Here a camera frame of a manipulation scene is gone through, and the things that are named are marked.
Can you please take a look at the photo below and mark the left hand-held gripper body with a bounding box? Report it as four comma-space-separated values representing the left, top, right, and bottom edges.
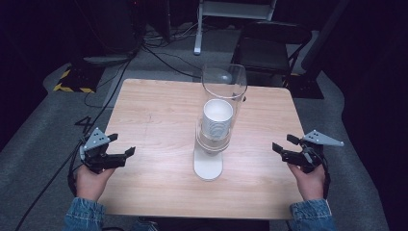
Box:
78, 127, 128, 175

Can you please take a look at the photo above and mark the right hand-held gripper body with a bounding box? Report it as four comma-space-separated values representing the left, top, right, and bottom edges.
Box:
280, 129, 345, 174

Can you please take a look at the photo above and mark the white paper cup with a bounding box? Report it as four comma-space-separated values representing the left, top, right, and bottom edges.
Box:
201, 98, 234, 141

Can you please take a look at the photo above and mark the clear cup dispenser white base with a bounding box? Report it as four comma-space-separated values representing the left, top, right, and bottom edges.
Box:
192, 63, 248, 182

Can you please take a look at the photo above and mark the person's left hand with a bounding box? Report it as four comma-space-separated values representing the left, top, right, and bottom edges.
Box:
75, 165, 115, 202

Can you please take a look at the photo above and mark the person's right hand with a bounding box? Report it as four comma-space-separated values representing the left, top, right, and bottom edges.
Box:
287, 163, 326, 202

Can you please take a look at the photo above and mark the yellow black striped ramp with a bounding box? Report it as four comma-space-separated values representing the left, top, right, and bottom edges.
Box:
52, 64, 106, 94

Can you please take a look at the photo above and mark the black chair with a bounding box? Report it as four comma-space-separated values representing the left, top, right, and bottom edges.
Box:
232, 20, 313, 89

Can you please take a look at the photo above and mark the black stand with base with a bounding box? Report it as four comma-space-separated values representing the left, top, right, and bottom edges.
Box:
283, 0, 351, 100

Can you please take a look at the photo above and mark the dark equipment cabinet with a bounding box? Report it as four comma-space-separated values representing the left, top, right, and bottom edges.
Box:
95, 0, 143, 55

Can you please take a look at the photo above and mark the white metal stand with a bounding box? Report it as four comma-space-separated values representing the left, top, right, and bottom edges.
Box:
192, 0, 279, 57

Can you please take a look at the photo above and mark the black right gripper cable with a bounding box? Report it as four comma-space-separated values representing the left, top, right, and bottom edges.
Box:
321, 159, 332, 200

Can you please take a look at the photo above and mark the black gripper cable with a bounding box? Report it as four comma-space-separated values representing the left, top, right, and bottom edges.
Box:
321, 159, 332, 200
13, 141, 86, 231

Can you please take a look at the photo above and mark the black floor cable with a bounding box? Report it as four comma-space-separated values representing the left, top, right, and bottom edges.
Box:
140, 44, 203, 80
84, 57, 134, 133

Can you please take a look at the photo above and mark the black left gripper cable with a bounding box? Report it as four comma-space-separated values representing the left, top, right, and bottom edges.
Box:
13, 141, 86, 231

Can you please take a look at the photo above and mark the grey flat base plate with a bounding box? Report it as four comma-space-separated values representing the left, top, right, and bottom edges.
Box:
83, 53, 133, 67

